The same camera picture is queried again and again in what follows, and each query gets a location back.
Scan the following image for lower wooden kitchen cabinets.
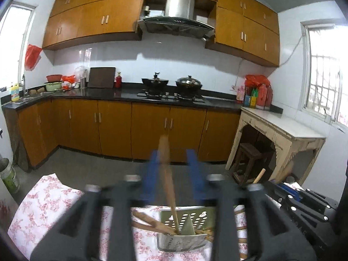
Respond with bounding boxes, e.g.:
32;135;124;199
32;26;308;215
2;90;241;171

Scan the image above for wooden kitchen cabinets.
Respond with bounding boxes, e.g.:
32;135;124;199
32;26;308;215
42;0;279;67
2;90;241;171

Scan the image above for upper wooden kitchen cabinets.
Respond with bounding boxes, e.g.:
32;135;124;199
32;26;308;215
42;0;279;67

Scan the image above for chopstick in holder centre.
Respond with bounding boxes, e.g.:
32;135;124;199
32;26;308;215
253;168;265;184

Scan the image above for floral pink tablecloth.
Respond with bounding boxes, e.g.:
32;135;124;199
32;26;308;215
7;172;250;261

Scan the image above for cream side table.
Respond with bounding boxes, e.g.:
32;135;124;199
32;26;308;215
225;107;326;185

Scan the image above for wooden stool under table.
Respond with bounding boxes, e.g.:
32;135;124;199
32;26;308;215
230;142;274;186

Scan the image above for green perforated utensil holder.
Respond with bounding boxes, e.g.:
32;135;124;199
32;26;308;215
157;206;215;253

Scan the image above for green bucket on floor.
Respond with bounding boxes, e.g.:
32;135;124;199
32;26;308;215
0;158;19;194

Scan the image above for red bags and bottles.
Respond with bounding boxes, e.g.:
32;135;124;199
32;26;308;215
236;74;273;111

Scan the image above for right window with bars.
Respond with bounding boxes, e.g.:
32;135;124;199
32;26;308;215
303;24;347;127

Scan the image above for black wok with lid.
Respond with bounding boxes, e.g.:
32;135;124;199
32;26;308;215
176;75;202;98

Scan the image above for green and red bowls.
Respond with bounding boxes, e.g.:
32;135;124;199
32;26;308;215
45;74;62;92

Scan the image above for yellow detergent bottle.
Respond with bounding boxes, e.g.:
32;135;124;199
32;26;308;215
10;83;20;102

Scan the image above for dark wooden cutting board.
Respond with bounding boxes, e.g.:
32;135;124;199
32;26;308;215
87;67;116;88

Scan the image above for red bottle on counter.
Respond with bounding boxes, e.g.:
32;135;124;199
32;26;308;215
114;71;122;89

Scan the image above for black pan on stove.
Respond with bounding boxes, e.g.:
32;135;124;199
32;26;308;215
142;72;169;95

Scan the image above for steel range hood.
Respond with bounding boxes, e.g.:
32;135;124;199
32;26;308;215
137;0;216;41

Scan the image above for left window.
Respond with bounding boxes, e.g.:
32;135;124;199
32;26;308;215
0;3;35;90

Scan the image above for red plastic bag on wall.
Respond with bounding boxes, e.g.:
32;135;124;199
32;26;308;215
24;44;42;71

